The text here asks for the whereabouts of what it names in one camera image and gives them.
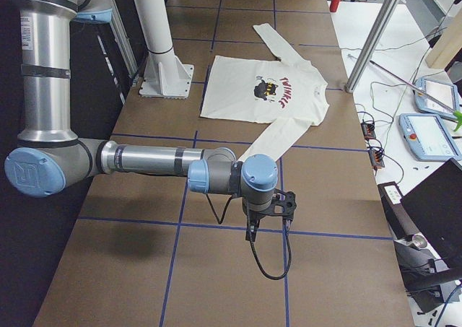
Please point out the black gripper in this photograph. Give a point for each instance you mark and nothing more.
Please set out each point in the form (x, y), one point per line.
(254, 217)

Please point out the cream long-sleeve cat shirt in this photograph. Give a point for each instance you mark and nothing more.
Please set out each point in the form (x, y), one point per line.
(287, 94)

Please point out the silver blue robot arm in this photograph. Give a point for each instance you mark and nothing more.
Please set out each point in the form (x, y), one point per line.
(51, 157)

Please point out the near black orange connector box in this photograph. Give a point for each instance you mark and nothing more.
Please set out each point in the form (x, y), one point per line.
(376, 158)

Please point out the black orange connector box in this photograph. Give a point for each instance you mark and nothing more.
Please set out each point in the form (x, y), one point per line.
(376, 158)
(368, 130)

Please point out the dark box with white label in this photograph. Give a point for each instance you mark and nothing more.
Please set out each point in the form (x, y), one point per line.
(397, 217)

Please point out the far black orange connector box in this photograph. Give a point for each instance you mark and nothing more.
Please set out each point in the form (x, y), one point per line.
(368, 130)

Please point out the silver metal cup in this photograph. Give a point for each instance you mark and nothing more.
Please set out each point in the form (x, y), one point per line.
(418, 242)

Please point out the black monitor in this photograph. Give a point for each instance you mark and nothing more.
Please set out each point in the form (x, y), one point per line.
(435, 208)

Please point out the near blue teach pendant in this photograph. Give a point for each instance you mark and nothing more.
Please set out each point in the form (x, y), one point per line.
(427, 137)

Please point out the blue teach pendant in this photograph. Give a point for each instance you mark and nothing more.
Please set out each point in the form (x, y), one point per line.
(427, 137)
(446, 93)

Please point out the far blue teach pendant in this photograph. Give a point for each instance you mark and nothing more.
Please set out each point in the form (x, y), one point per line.
(446, 93)

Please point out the wooden board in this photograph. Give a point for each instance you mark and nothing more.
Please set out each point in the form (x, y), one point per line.
(449, 44)

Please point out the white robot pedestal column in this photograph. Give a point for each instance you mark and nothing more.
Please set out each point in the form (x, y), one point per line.
(164, 75)

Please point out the aluminium frame post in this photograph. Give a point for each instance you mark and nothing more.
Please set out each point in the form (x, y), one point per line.
(378, 27)

